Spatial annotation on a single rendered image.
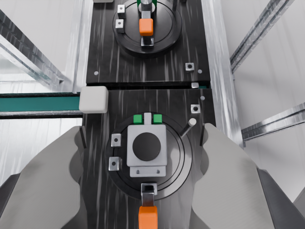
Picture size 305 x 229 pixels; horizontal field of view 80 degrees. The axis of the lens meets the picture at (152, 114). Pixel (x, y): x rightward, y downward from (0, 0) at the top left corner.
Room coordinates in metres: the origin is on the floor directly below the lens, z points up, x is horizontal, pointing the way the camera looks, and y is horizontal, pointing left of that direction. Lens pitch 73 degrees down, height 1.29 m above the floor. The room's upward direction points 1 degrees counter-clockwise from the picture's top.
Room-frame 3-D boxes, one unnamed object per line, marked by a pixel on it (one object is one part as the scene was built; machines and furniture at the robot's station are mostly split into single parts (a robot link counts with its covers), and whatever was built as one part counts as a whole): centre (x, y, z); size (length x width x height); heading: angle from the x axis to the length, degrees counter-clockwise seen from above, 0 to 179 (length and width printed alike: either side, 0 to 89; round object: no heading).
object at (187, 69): (0.18, -0.07, 0.98); 0.02 x 0.02 x 0.01; 0
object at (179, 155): (0.02, 0.01, 0.98); 0.14 x 0.14 x 0.02
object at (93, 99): (0.12, 0.10, 0.97); 0.05 x 0.05 x 0.04; 0
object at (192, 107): (0.10, -0.08, 0.97); 0.02 x 0.02 x 0.01; 0
